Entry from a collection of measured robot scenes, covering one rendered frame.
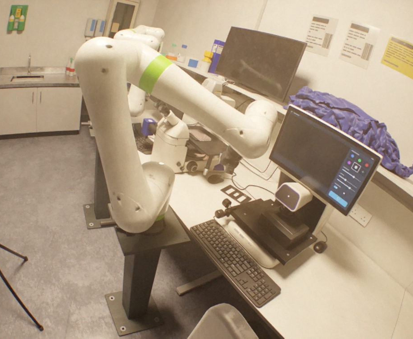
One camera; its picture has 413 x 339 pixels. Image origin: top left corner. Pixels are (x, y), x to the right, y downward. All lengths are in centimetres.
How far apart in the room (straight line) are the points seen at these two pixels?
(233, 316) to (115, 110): 53
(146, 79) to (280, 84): 105
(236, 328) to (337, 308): 63
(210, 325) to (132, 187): 40
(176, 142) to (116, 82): 75
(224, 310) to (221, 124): 47
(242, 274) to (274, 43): 139
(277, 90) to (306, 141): 63
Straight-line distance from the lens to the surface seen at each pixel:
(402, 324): 140
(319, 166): 98
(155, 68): 65
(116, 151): 57
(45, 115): 322
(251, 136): 64
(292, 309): 96
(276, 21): 205
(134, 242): 85
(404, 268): 158
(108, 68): 53
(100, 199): 190
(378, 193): 145
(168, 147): 125
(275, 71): 160
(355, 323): 114
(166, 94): 65
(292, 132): 103
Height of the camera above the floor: 144
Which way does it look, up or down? 27 degrees down
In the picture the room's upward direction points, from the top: 18 degrees clockwise
